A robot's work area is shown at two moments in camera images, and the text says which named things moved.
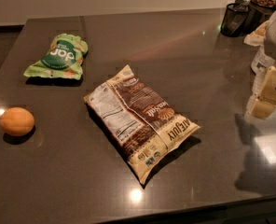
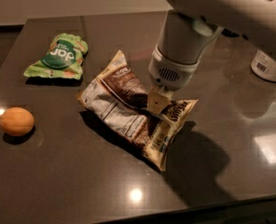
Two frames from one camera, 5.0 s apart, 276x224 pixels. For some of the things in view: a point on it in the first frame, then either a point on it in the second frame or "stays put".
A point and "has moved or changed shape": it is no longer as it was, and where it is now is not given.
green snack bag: x=63 y=59 stays put
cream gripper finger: x=269 y=89 → x=170 y=75
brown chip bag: x=141 y=125 has moved or changed shape
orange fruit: x=17 y=121 stays put
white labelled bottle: x=261 y=62 stays put
